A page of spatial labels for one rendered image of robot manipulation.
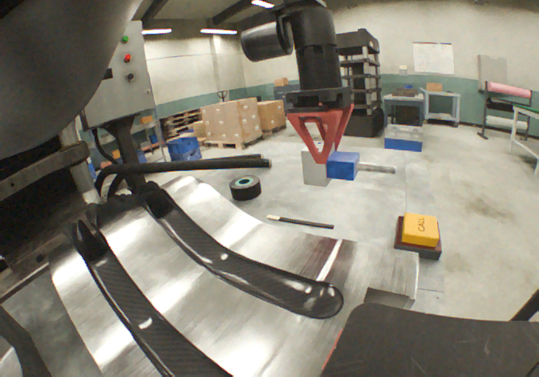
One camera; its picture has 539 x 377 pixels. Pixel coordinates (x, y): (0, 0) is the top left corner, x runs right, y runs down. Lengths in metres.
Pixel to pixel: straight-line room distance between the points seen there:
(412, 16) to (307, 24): 6.57
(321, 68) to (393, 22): 6.55
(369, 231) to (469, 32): 6.69
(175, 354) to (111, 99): 0.80
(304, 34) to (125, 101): 0.73
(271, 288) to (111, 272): 0.18
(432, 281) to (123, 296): 0.39
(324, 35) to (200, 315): 0.32
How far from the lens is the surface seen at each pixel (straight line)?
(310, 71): 0.27
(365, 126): 4.09
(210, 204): 0.30
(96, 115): 0.84
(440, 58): 6.59
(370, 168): 0.29
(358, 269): 0.21
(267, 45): 0.29
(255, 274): 0.22
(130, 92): 0.89
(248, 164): 0.65
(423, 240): 0.35
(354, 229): 0.39
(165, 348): 0.21
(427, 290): 0.33
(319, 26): 0.27
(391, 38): 6.69
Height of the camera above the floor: 1.05
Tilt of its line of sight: 23 degrees down
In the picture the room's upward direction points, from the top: 9 degrees counter-clockwise
